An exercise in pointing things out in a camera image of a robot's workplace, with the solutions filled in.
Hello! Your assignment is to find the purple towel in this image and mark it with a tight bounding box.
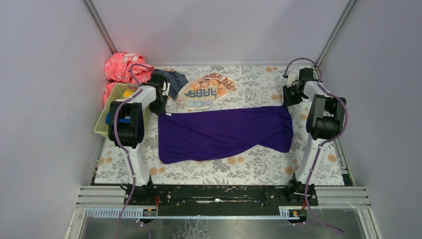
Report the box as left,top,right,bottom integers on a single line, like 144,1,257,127
158,106,294,164

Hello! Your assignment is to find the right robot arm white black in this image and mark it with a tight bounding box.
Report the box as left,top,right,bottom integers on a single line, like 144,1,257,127
283,68,346,185

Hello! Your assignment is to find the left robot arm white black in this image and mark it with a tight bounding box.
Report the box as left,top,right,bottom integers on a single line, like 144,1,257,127
108,73,170,186

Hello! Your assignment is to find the dark grey cloth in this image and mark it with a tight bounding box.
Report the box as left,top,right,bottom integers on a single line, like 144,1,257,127
154,69,188,100

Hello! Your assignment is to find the yellow rolled towel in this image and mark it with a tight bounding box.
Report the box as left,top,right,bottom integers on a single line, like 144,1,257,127
123,90,135,99

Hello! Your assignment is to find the pale green plastic basket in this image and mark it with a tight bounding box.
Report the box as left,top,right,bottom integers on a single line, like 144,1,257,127
94,83,157,138

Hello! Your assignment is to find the beige lettered towel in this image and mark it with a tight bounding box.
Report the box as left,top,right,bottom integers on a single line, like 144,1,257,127
175,73,237,110

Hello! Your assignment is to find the pink patterned cloth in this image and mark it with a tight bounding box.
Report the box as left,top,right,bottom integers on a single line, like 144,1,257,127
103,52,155,106

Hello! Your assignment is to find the blue rolled towel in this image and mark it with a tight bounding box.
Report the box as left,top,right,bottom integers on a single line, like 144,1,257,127
105,113,130,124

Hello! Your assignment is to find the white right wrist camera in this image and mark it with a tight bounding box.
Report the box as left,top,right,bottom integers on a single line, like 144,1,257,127
287,74,299,87

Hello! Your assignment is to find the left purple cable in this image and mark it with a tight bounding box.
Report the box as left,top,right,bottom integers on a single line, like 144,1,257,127
113,63,156,239

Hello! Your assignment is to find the purple cable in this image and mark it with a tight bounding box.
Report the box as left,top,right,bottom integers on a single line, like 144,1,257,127
113,63,156,239
283,57,347,236

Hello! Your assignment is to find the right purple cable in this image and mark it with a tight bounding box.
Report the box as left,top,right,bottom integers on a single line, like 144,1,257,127
283,57,347,236

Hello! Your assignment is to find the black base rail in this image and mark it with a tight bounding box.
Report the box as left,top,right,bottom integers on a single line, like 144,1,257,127
121,183,318,217

